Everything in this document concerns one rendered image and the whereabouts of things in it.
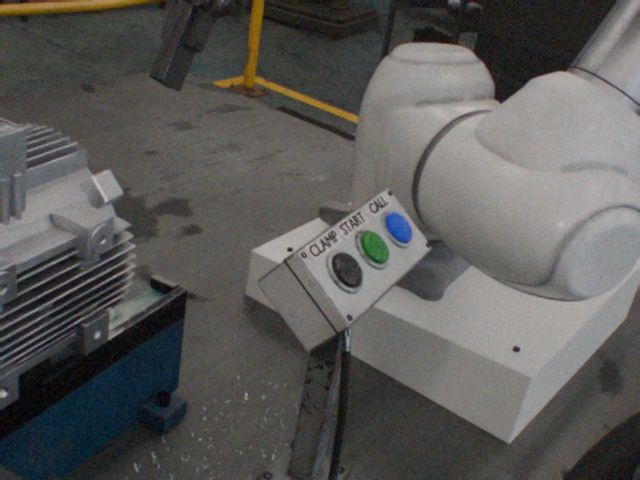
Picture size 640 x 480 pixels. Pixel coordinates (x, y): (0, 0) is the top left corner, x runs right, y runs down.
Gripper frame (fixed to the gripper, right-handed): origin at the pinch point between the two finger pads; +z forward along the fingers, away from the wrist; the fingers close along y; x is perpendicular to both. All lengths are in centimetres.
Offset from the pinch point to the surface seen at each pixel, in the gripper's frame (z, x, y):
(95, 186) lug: 13.7, -4.3, 0.6
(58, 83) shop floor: -16, 261, -248
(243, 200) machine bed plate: 9, 61, -21
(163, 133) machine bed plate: 2, 71, -48
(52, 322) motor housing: 24.5, -6.4, 3.2
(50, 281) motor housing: 21.5, -7.7, 2.6
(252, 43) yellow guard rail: -73, 308, -183
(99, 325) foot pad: 24.3, -1.2, 3.8
